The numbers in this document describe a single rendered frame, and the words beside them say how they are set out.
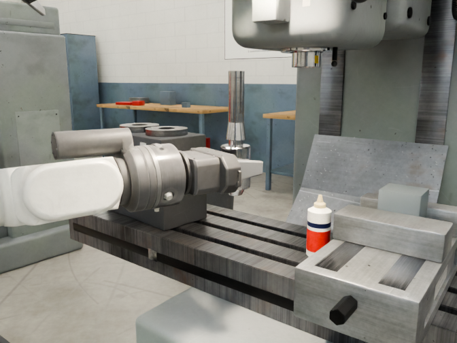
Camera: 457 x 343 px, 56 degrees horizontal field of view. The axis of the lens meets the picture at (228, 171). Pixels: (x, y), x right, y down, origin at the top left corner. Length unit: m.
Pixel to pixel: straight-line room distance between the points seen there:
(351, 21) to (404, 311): 0.38
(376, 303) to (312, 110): 0.71
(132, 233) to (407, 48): 0.72
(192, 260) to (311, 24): 0.46
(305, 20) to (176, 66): 6.21
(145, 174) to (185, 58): 6.17
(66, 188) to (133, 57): 7.09
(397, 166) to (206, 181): 0.57
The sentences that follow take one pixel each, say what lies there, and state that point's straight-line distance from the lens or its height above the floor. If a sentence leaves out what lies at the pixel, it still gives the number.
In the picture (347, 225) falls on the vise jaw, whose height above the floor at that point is 1.05.
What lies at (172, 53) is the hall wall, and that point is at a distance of 6.89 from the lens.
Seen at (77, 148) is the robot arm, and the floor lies 1.18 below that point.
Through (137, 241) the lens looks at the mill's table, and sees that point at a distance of 0.91.
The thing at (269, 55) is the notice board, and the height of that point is 1.56.
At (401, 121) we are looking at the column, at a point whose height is 1.17.
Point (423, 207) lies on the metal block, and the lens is 0.69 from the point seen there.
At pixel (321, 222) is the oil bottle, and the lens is 0.74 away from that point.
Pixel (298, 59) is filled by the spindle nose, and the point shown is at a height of 1.29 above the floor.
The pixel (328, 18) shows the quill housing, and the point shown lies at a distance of 0.63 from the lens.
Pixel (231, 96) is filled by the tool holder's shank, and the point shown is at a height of 1.24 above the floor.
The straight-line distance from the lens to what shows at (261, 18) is 0.63.
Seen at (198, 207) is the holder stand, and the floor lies 0.99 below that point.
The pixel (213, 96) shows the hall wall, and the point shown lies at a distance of 6.31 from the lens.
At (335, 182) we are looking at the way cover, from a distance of 1.08.
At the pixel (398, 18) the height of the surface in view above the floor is 1.36.
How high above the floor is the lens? 1.26
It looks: 12 degrees down
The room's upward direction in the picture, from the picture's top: straight up
